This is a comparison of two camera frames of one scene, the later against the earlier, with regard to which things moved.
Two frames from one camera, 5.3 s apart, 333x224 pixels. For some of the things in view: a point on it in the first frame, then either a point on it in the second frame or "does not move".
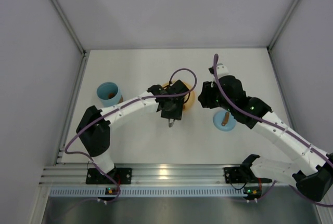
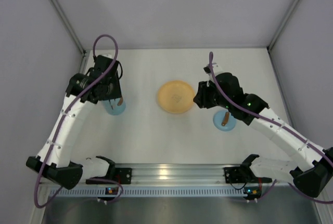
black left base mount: (122, 175) does not move
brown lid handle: (226, 116) does not move
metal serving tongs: (171, 122) to (112, 107)
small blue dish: (218, 117) does not move
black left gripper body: (171, 114) to (112, 95)
